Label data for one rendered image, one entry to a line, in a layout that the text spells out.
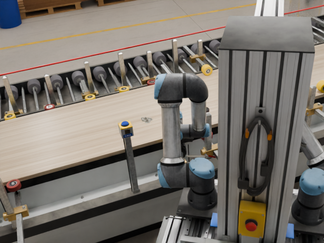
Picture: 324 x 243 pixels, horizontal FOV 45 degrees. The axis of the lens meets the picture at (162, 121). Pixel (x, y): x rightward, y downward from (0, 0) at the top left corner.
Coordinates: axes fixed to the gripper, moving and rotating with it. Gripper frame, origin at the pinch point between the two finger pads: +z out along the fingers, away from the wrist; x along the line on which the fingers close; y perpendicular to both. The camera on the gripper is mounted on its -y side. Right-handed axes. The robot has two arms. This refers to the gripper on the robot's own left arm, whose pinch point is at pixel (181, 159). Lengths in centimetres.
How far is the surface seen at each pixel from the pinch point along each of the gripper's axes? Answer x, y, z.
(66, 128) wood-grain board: -84, 34, 2
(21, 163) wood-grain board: -70, 74, 2
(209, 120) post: 1.5, -22.4, -18.5
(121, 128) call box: -15.6, 29.0, -30.1
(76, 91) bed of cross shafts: -157, -10, 20
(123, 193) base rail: -21.3, 32.2, 21.8
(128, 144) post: -16.2, 26.0, -17.1
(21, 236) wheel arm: -22, 97, 10
